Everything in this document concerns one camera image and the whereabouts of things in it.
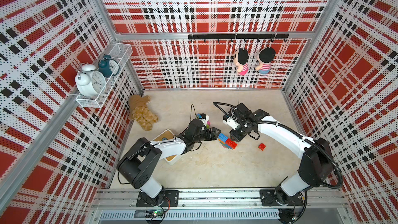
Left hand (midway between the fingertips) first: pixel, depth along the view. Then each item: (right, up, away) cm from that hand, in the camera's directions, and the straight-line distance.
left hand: (218, 131), depth 88 cm
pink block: (-6, +3, +12) cm, 13 cm away
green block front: (+3, -8, +1) cm, 9 cm away
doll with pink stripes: (+15, +45, +8) cm, 48 cm away
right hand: (+10, -1, -6) cm, 11 cm away
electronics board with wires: (-29, -34, -19) cm, 49 cm away
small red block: (+26, -9, +2) cm, 28 cm away
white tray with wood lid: (-31, -3, +1) cm, 31 cm away
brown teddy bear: (-49, +11, +7) cm, 51 cm away
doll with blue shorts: (+30, +45, +7) cm, 54 cm away
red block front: (+8, -6, -4) cm, 11 cm away
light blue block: (+2, -4, -1) cm, 4 cm away
